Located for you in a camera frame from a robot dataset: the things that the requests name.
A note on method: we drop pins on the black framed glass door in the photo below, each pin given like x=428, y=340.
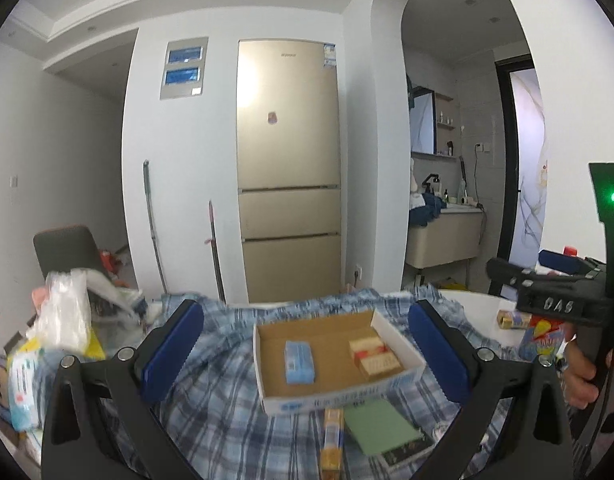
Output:
x=524, y=170

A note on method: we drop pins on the black faucet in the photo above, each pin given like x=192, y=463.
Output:
x=429, y=180

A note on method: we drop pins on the grey wall panel blue screens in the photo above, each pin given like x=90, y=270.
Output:
x=184, y=67

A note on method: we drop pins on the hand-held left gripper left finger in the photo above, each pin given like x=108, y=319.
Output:
x=168, y=355

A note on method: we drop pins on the colourful snack packet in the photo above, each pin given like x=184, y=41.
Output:
x=544, y=337

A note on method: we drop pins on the blue tissue packet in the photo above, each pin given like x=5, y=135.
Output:
x=301, y=364

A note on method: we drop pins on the crumpled plastic bag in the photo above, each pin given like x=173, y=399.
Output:
x=67, y=305

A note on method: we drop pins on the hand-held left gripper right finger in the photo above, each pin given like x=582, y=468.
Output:
x=437, y=355

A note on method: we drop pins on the bathroom mirror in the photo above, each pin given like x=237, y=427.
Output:
x=423, y=122

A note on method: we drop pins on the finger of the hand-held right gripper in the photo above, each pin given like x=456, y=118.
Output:
x=557, y=260
x=509, y=272

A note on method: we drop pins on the person's right hand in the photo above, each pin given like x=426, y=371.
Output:
x=579, y=375

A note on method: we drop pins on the beige vanity cabinet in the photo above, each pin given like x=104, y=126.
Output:
x=444, y=237

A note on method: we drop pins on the red yellow box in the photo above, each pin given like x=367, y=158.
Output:
x=381, y=366
x=368, y=347

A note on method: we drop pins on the green box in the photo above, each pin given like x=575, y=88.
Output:
x=379, y=425

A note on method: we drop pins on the dark blue cloth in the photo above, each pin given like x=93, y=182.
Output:
x=424, y=210

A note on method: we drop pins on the long yellow packet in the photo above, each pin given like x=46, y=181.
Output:
x=333, y=442

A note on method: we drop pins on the blue plaid shirt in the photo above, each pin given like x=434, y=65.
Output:
x=222, y=410

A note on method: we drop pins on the red bag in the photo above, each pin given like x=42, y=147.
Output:
x=108, y=261

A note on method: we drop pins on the yellow snack packet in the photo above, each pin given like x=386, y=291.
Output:
x=513, y=320

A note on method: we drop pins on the cardboard box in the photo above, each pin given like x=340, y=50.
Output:
x=332, y=392

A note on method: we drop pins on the gold refrigerator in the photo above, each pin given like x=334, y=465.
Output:
x=289, y=170

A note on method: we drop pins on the yellow flat item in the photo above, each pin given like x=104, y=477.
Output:
x=94, y=349

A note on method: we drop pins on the dark grey chair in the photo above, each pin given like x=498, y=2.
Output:
x=67, y=250

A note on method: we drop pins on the white blue packet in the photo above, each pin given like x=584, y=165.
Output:
x=27, y=390

